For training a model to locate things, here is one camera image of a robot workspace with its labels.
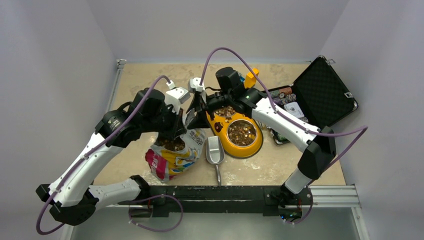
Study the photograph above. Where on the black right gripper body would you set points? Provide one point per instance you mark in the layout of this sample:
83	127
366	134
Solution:
208	103

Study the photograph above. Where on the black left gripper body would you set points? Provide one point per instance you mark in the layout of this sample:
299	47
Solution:
169	120

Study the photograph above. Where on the pet food bag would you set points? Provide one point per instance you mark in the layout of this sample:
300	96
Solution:
170	158

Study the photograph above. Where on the silver metal food scoop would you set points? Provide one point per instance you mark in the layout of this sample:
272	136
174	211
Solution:
215	155

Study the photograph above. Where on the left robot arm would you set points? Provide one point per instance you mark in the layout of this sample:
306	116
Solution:
73	198

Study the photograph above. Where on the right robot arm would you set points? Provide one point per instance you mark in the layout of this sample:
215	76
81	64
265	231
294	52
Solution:
317	145

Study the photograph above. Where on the yellow double pet bowl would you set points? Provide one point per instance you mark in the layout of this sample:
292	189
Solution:
241	137

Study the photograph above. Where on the toy brick stack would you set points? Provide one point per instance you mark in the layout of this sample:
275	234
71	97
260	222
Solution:
248	80

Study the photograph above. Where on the white playing card box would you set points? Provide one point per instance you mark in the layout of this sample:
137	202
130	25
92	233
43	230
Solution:
294	109

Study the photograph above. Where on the black poker chip case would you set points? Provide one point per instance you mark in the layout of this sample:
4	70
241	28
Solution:
320	93

